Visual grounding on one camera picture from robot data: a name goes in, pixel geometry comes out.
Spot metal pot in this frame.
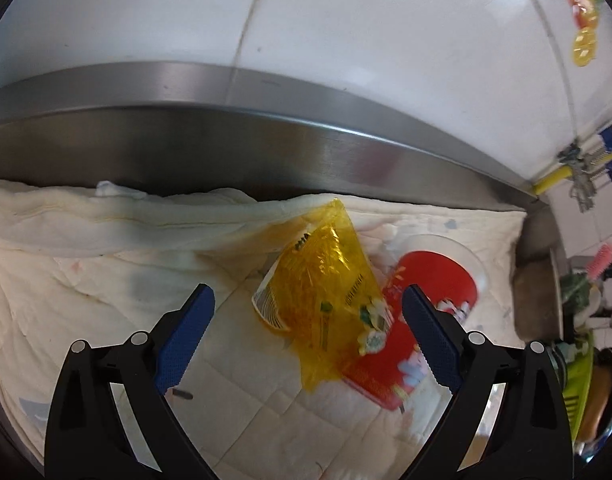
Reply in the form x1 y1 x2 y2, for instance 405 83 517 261
513 247 569 343

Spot brown pot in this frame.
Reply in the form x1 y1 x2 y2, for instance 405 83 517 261
581 365 612 436

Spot white quilted mat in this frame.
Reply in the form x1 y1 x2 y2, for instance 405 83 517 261
0 177 529 480

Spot yellow plastic wrapper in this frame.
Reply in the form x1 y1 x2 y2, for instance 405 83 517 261
252 198 394 393

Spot green utensil jar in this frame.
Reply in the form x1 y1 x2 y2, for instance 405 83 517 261
561 272 594 311

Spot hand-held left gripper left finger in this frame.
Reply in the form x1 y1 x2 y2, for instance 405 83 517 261
44 283 217 480

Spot red plastic cup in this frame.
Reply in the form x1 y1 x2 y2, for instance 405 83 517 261
336 234 489 413

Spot metal pipe valve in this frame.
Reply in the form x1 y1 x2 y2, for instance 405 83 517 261
558 142 599 213

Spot green dish rack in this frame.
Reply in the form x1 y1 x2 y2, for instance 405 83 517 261
561 330 597 441

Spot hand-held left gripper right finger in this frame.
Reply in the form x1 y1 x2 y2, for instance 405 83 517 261
402 284 575 480

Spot pink brush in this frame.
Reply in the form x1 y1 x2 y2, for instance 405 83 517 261
588 242 612 278

